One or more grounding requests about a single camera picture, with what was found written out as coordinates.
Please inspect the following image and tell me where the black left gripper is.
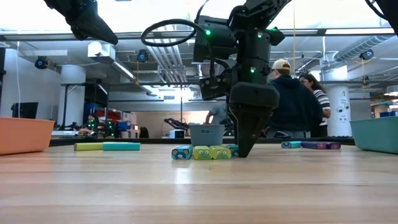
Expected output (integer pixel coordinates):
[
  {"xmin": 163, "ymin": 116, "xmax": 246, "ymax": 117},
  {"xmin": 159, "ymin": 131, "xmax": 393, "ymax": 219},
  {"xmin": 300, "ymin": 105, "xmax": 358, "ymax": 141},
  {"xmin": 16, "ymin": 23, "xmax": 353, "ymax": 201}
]
[{"xmin": 43, "ymin": 0, "xmax": 119, "ymax": 45}]

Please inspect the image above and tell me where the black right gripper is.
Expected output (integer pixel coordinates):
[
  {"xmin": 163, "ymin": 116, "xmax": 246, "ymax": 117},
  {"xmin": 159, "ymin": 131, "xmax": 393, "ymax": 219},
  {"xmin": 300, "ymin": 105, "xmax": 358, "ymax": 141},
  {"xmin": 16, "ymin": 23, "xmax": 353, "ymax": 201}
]
[{"xmin": 229, "ymin": 58, "xmax": 280, "ymax": 158}]

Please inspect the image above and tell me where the green frog-face block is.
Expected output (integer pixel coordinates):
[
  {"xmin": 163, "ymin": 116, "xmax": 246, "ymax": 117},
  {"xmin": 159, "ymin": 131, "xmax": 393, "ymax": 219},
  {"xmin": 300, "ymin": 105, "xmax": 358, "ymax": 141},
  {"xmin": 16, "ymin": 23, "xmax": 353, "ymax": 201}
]
[
  {"xmin": 210, "ymin": 145, "xmax": 232, "ymax": 161},
  {"xmin": 193, "ymin": 146, "xmax": 213, "ymax": 161}
]

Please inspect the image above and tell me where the teal mouse-face block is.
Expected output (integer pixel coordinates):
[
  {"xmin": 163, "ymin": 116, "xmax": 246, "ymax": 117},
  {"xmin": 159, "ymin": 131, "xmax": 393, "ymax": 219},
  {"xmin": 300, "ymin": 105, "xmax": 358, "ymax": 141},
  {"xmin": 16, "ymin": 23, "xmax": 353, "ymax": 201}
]
[{"xmin": 171, "ymin": 145, "xmax": 194, "ymax": 161}]

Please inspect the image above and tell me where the yellow-green rectangular block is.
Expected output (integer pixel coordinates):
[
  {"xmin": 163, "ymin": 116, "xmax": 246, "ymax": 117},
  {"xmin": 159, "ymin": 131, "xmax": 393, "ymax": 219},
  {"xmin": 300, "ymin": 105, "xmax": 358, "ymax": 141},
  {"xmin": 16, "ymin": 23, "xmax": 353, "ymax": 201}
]
[{"xmin": 73, "ymin": 142, "xmax": 104, "ymax": 152}]

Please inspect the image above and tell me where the white ceiling air unit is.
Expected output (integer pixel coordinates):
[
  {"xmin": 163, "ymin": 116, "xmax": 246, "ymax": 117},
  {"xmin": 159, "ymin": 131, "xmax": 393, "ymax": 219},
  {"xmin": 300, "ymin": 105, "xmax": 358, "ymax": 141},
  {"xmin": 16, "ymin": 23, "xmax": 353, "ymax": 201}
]
[{"xmin": 87, "ymin": 41, "xmax": 116, "ymax": 58}]

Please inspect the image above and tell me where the person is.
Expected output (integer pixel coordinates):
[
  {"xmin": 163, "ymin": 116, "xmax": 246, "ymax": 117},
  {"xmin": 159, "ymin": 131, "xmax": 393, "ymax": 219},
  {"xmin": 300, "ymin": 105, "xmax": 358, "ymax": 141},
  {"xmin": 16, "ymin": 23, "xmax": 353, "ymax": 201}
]
[
  {"xmin": 298, "ymin": 73, "xmax": 332, "ymax": 138},
  {"xmin": 205, "ymin": 104, "xmax": 230, "ymax": 125},
  {"xmin": 266, "ymin": 58, "xmax": 323, "ymax": 139}
]

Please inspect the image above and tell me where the person's beige cap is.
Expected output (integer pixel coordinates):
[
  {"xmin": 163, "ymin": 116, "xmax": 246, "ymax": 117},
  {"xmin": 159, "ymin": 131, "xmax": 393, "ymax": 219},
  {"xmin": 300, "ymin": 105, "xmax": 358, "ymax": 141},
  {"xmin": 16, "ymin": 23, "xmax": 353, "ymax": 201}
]
[{"xmin": 272, "ymin": 58, "xmax": 292, "ymax": 71}]

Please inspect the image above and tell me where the grey plastic bin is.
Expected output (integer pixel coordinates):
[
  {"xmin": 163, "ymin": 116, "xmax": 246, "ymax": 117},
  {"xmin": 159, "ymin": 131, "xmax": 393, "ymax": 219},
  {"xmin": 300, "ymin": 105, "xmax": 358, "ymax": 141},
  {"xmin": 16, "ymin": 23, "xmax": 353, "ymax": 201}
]
[{"xmin": 188, "ymin": 123, "xmax": 226, "ymax": 147}]

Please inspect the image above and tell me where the blue black ceiling reel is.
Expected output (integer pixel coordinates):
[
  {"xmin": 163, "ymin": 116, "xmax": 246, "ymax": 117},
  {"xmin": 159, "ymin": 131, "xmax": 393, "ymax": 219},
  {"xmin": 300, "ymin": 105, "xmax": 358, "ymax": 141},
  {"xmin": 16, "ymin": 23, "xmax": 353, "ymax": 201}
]
[
  {"xmin": 34, "ymin": 55, "xmax": 50, "ymax": 70},
  {"xmin": 136, "ymin": 49, "xmax": 149, "ymax": 63},
  {"xmin": 359, "ymin": 49, "xmax": 375, "ymax": 61}
]

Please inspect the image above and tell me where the black shelf rack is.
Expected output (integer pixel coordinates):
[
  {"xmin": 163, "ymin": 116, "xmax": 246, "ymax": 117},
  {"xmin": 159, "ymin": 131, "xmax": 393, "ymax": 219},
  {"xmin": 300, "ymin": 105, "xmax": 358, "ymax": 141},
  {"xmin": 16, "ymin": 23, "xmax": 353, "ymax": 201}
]
[{"xmin": 83, "ymin": 82, "xmax": 109, "ymax": 125}]

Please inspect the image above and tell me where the white round column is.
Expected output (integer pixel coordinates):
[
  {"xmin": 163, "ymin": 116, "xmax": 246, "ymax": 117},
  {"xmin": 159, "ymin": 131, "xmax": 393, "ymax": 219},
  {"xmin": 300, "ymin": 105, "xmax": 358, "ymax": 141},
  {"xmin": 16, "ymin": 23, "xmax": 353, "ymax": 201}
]
[
  {"xmin": 321, "ymin": 65, "xmax": 352, "ymax": 138},
  {"xmin": 57, "ymin": 64, "xmax": 87, "ymax": 127}
]

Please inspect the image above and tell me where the orange plastic bin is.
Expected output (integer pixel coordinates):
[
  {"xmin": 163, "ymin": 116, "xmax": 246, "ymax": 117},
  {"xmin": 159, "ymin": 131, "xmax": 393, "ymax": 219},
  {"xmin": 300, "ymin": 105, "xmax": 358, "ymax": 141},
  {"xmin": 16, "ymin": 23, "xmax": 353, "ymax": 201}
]
[{"xmin": 0, "ymin": 116, "xmax": 56, "ymax": 156}]

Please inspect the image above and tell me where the teal plastic bin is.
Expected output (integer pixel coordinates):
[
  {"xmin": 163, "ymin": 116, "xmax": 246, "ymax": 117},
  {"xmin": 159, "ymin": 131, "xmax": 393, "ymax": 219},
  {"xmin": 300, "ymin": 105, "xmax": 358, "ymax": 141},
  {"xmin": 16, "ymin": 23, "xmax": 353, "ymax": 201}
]
[{"xmin": 349, "ymin": 116, "xmax": 398, "ymax": 155}]

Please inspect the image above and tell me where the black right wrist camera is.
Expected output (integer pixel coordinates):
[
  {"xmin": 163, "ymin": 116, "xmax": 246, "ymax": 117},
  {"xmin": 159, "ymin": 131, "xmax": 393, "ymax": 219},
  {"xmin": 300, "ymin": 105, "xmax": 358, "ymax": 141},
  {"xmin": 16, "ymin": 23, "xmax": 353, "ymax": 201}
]
[{"xmin": 198, "ymin": 74, "xmax": 233, "ymax": 101}]

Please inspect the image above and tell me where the overhead frame light beam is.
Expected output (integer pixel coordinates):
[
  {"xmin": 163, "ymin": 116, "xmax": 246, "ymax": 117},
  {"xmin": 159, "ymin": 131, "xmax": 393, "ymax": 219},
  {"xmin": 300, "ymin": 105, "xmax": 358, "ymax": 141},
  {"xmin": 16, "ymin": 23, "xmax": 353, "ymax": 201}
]
[{"xmin": 0, "ymin": 27, "xmax": 398, "ymax": 42}]

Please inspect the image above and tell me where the black looped cable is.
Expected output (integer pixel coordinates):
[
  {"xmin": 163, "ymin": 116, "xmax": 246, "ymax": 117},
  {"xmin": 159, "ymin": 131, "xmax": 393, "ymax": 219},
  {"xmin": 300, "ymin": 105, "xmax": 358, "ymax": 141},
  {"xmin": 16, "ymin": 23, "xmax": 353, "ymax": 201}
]
[{"xmin": 141, "ymin": 18, "xmax": 208, "ymax": 48}]

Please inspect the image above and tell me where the white hanging cable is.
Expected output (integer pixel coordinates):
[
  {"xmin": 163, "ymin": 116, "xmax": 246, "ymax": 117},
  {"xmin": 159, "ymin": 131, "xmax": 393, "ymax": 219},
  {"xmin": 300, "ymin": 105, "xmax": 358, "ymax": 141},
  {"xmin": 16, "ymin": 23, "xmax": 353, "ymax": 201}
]
[{"xmin": 15, "ymin": 41, "xmax": 21, "ymax": 118}]

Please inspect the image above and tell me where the black wall monitor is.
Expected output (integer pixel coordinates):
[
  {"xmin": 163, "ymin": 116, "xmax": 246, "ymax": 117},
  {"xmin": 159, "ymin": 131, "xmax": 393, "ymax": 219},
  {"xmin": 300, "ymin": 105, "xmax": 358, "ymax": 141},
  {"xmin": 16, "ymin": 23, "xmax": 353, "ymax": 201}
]
[{"xmin": 11, "ymin": 101, "xmax": 39, "ymax": 119}]

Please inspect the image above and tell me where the black aluminium table frame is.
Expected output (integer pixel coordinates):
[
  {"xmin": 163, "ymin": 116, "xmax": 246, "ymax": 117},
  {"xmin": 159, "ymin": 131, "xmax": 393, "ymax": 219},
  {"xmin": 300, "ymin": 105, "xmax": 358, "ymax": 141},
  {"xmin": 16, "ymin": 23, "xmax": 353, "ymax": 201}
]
[{"xmin": 49, "ymin": 136, "xmax": 356, "ymax": 147}]

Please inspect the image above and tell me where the silver ribbed ventilation duct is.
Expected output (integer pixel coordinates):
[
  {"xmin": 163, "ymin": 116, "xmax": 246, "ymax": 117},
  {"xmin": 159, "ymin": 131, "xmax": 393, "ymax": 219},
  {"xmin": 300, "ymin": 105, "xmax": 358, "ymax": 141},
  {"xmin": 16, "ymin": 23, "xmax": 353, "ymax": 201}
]
[{"xmin": 333, "ymin": 34, "xmax": 396, "ymax": 62}]

